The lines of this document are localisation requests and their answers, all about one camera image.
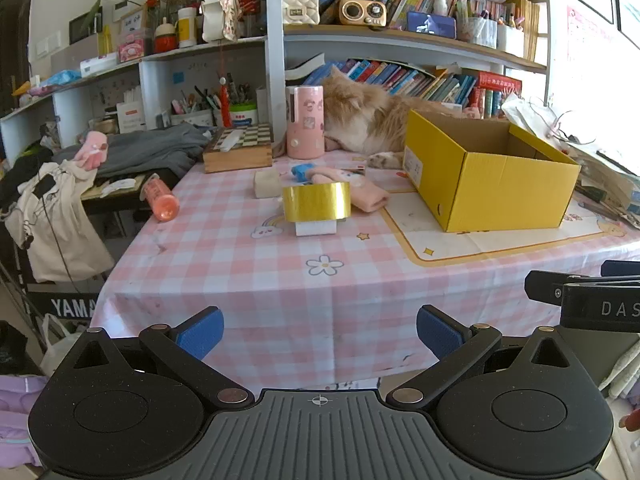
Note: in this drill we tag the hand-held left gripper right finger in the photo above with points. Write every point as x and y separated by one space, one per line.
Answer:
435 332

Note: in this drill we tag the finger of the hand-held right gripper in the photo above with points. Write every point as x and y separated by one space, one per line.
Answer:
542 286
622 269

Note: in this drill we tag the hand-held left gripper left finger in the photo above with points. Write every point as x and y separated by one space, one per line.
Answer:
202 332

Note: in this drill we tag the yellow cardboard box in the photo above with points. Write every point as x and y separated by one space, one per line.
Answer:
505 190

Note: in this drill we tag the pink plush toy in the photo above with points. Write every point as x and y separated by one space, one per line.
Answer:
365 195

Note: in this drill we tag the gold tape roll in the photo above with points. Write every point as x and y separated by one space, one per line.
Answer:
315 202

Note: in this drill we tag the black digital piano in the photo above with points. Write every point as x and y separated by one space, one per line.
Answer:
75 306

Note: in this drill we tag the coral orange bottle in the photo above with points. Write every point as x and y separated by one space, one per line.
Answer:
161 200

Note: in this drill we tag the white shopping bag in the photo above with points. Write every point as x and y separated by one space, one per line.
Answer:
60 350

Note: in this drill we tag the beige block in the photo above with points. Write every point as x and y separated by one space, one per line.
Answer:
267 183

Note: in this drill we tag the white plastic bag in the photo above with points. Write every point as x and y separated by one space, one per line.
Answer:
532 117

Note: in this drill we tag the white paper cutout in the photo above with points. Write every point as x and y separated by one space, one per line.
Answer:
117 186

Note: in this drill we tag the beige tote bag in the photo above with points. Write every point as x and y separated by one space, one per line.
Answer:
60 230

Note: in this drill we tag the wooden chess box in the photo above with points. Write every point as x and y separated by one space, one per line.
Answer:
237 157

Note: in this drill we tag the small printed box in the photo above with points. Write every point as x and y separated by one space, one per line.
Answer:
356 170

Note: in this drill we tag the small blue plastic object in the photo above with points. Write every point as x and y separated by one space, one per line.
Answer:
301 171

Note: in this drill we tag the grey cloth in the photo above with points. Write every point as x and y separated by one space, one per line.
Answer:
150 147

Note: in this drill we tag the white oblong case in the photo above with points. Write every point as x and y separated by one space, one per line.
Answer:
230 141

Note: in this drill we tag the purple backpack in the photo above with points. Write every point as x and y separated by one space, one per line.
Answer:
20 410

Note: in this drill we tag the thick red book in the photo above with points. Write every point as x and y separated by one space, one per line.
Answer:
500 81

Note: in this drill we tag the pink knitted glove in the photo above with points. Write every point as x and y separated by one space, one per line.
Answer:
92 150

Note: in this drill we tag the white jar green lid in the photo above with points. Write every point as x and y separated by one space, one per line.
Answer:
243 115

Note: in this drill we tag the pen holder with pens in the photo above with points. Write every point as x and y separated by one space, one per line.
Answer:
192 110

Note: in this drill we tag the white box red label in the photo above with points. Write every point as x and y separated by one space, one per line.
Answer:
131 117

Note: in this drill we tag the orange fluffy cat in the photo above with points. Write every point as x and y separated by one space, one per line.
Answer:
370 115

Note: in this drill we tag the red tassel ornament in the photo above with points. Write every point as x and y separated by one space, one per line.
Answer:
226 105

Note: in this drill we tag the pink cylindrical container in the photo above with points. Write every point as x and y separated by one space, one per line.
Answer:
305 125

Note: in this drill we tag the white storage container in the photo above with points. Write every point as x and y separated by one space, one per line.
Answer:
510 41

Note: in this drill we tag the clear container with pens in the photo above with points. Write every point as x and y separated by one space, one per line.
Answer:
477 32

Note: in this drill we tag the white bookshelf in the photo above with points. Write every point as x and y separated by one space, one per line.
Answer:
275 60

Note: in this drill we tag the blue tissue box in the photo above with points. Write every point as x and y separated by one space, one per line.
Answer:
430 24

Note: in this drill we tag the white tissue pack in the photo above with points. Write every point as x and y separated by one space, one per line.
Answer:
97 66

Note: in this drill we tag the blue wipes pack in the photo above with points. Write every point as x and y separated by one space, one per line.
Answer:
60 77

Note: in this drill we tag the pink printed box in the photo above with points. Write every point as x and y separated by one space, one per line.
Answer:
134 47

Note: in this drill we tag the red and white bottle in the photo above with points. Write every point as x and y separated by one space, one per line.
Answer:
165 37

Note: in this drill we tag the white thermos yellow label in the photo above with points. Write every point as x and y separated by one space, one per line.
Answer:
188 30

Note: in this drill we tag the white plush bag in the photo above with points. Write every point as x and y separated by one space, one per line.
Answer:
215 15

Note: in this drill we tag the gold retro radio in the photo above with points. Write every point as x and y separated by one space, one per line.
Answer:
362 11

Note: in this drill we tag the white quilted handbag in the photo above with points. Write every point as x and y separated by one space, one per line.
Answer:
300 10

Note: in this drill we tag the wall poster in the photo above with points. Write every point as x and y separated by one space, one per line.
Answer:
580 25

